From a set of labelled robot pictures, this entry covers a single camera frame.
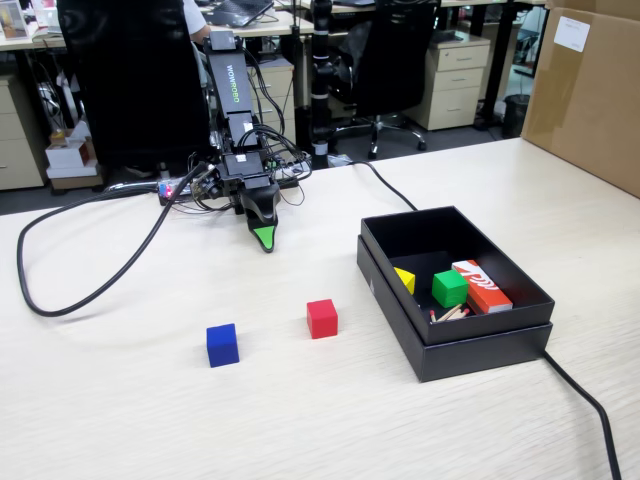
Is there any red wooden cube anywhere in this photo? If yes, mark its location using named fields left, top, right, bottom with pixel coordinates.
left=306, top=298, right=340, bottom=340

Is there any green wooden cube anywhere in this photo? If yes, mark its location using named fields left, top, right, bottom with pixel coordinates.
left=431, top=270, right=470, bottom=309

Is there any beige drawer cabinet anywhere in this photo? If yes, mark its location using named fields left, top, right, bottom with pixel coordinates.
left=247, top=62, right=296, bottom=146
left=0, top=74, right=49, bottom=191

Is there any person in white shirt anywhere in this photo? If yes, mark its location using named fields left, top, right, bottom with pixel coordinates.
left=182, top=0, right=209, bottom=41

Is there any yellow wooden block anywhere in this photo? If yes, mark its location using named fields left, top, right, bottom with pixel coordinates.
left=393, top=266, right=417, bottom=296

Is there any flat white box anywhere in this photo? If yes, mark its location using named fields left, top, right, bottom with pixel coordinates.
left=46, top=164, right=100, bottom=180

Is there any black vertical pole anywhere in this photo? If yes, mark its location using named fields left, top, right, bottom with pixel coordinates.
left=309, top=0, right=332, bottom=169

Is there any black wheeled office chair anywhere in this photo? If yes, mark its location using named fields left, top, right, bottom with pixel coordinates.
left=329, top=0, right=441, bottom=160

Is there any thick black looped cable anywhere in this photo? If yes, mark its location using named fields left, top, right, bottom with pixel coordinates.
left=16, top=162, right=206, bottom=319

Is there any black waste bin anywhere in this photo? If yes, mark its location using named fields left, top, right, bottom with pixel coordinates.
left=502, top=93, right=531, bottom=140

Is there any white cardboard box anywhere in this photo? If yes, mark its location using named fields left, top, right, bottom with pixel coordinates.
left=45, top=139, right=97, bottom=169

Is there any black laptop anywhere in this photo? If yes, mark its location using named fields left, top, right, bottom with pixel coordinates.
left=207, top=0, right=276, bottom=29

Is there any orange and white matchbox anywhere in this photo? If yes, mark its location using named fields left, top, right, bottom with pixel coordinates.
left=451, top=259, right=515, bottom=315

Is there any large brown cardboard box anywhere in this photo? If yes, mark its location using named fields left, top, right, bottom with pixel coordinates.
left=519, top=0, right=640, bottom=199

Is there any blue wooden cube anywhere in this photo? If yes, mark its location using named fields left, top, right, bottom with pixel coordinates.
left=205, top=323, right=240, bottom=369

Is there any small picture card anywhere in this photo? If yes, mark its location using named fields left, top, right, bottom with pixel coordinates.
left=0, top=0, right=31, bottom=41

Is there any beige office desk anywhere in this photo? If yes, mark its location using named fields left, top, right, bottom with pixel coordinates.
left=0, top=9, right=316, bottom=51

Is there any long black cable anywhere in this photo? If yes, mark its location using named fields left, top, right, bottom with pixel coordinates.
left=349, top=160, right=624, bottom=480

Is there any black high-back office chair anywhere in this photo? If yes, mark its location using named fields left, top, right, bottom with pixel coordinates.
left=55, top=0, right=211, bottom=171

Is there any beige three-drawer cabinet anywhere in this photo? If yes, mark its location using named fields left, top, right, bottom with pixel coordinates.
left=407, top=35, right=492, bottom=132

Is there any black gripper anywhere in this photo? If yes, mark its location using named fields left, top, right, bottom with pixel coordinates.
left=219, top=152, right=281, bottom=254

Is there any control board with red light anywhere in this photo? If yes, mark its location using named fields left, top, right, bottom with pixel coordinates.
left=157, top=177, right=194, bottom=206

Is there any black box tray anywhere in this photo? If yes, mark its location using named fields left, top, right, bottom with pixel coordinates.
left=359, top=204, right=557, bottom=346

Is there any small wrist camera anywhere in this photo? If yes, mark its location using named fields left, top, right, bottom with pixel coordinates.
left=192, top=167, right=221, bottom=199

